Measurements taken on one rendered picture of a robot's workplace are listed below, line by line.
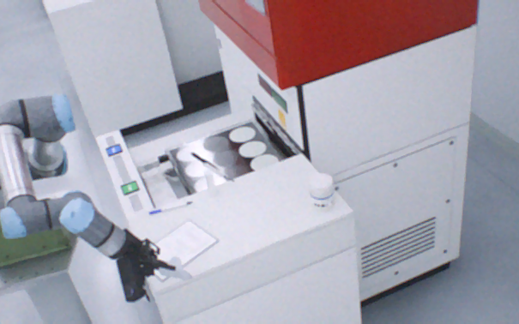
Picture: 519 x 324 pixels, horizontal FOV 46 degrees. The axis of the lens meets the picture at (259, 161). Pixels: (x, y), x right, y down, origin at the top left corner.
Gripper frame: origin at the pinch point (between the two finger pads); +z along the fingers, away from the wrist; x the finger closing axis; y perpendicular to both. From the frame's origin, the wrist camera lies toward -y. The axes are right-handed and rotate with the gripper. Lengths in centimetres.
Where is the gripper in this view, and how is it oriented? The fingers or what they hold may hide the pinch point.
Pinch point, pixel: (171, 292)
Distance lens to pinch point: 162.8
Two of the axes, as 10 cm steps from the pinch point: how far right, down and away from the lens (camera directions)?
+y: -0.4, -6.1, 7.9
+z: 6.0, 6.2, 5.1
